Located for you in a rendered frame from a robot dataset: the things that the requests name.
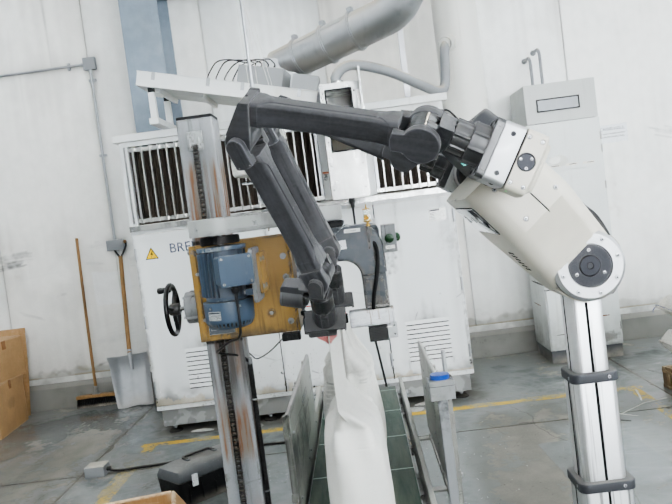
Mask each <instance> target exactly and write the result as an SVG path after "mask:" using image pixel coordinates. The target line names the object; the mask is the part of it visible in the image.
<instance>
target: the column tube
mask: <svg viewBox="0 0 672 504"><path fill-rule="evenodd" d="M176 127H177V134H178V141H179V148H180V156H181V163H182V170H183V177H184V185H185V192H186V199H187V206H188V214H189V221H195V220H202V216H201V208H200V199H199V194H198V186H197V179H196V170H195V165H194V157H193V151H189V149H188V142H187V135H186V132H192V131H199V130H201V131H202V137H203V144H204V150H198V151H199V155H200V162H201V171H202V177H203V179H202V180H203V184H204V192H205V200H206V206H207V208H206V209H207V213H208V219H210V218H218V217H226V216H231V213H230V206H229V199H228V191H227V184H226V176H225V169H224V162H223V154H222V147H221V139H220V132H219V125H218V120H216V119H215V118H213V117H212V116H208V117H200V118H193V119H185V120H178V121H176ZM206 344H207V351H208V358H209V366H210V373H211V380H212V387H213V395H214V402H215V409H216V416H217V424H218V431H219V438H220V445H221V453H222V460H223V467H224V474H225V481H226V489H227V496H228V503H229V504H241V500H240V492H239V484H238V478H237V476H238V475H237V471H236V463H235V456H234V447H233V441H232V434H231V427H230V419H229V412H228V411H229V410H228V405H227V398H226V390H225V381H224V376H223V369H222V361H221V355H220V354H217V353H216V351H217V350H218V349H219V348H220V347H219V344H220V343H219V340H218V341H210V342H206ZM226 353H233V354H238V356H229V355H227V360H228V361H227V362H228V367H229V374H230V382H231V391H232V396H233V399H232V400H233V403H234V411H235V419H236V426H237V427H236V428H237V433H238V440H239V448H240V456H241V462H242V469H243V477H244V485H245V493H246V499H247V502H246V503H247V504H266V497H265V492H264V491H265V490H264V484H263V475H262V468H261V461H260V460H261V459H260V452H259V446H258V439H257V438H258V436H257V430H256V423H255V417H254V408H253V401H251V399H252V395H251V393H252V392H251V386H250V380H249V373H248V372H249V370H248V364H247V362H246V360H245V357H246V358H248V357H250V354H249V347H248V339H247V337H242V338H240V339H239V340H238V341H234V342H231V343H229V344H228V345H226Z"/></svg>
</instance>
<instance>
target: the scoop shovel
mask: <svg viewBox="0 0 672 504"><path fill-rule="evenodd" d="M123 242H124V244H125V246H124V249H123V252H122V254H121V256H120V255H119V254H118V253H117V251H116V250H114V252H115V253H116V255H117V256H118V258H119V269H120V280H121V291H122V302H123V313H124V324H125V335H126V345H127V355H126V356H120V357H110V358H107V361H108V363H109V367H110V371H111V377H112V382H113V387H114V392H115V397H116V402H117V407H118V409H123V408H129V407H132V406H136V405H148V404H154V397H153V389H152V381H151V373H150V362H149V357H148V354H147V351H146V352H143V353H139V354H132V349H131V341H130V331H129V320H128V309H127V299H126V288H125V278H124V267H123V254H124V252H125V249H126V246H127V241H126V240H123Z"/></svg>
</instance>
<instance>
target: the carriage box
mask: <svg viewBox="0 0 672 504"><path fill-rule="evenodd" d="M236 243H245V245H246V247H245V248H244V249H245V253H248V248H251V247H254V246H258V248H259V252H260V251H265V254H266V262H267V270H268V278H269V285H270V288H269V289H268V290H267V291H266V292H265V297H264V298H263V299H262V300H261V301H260V302H257V303H255V301H254V295H251V296H253V302H254V310H255V318H254V320H253V322H252V323H251V324H249V325H247V326H244V327H242V335H241V338H242V337H250V336H258V335H266V334H275V333H283V332H291V331H298V330H299V331H300V330H301V329H302V327H303V316H301V311H302V309H301V308H293V307H286V306H281V305H280V288H281V286H282V283H283V281H284V279H285V278H297V266H296V264H295V261H294V257H293V255H292V253H291V251H290V249H289V247H288V245H287V243H286V242H285V240H284V238H283V236H282V234H274V235H266V236H258V237H250V238H242V239H240V241H239V242H235V243H229V244H236ZM206 247H212V246H205V247H201V246H200V245H198V246H190V247H188V251H187V254H188V256H189V258H190V265H191V272H192V279H193V286H194V294H195V301H196V308H197V315H198V322H199V330H200V337H201V342H202V343H203V342H210V341H218V340H226V339H234V338H237V337H238V335H239V328H235V331H236V332H233V333H225V334H218V335H211V336H210V333H209V326H208V325H207V323H206V319H205V313H204V307H203V303H204V302H206V301H207V300H206V298H203V297H202V292H201V285H200V278H199V270H198V263H197V256H196V255H198V254H197V253H196V249H200V248H206Z"/></svg>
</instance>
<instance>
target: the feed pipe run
mask: <svg viewBox="0 0 672 504"><path fill-rule="evenodd" d="M422 2H423V0H374V1H372V2H370V3H368V4H366V5H364V6H362V7H360V8H358V9H356V10H354V11H352V13H351V12H350V14H352V15H351V16H352V17H350V16H349V17H350V18H349V19H351V18H352V20H350V21H349V22H351V21H352V23H350V25H352V24H353V26H351V28H353V27H354V29H353V30H352V32H353V31H355V33H353V34H357V35H356V36H355V38H356V37H359V38H357V39H356V40H359V39H360V41H358V42H362V43H360V45H361V44H363V45H365V46H366V47H368V46H370V45H372V44H374V43H376V42H378V41H380V40H382V39H385V38H387V37H389V36H391V35H393V34H395V33H397V36H398V44H399V52H400V60H401V69H402V71H403V72H406V73H408V70H407V62H406V53H405V45H404V37H403V28H404V27H405V26H406V25H407V24H408V23H409V22H410V21H411V20H412V19H413V18H414V17H415V15H416V14H417V12H418V10H419V8H420V6H421V4H422ZM350 14H349V15H350ZM363 45H362V46H363ZM363 47H364V46H363ZM403 85H404V93H405V97H411V94H410V86H409V85H407V84H405V83H403Z"/></svg>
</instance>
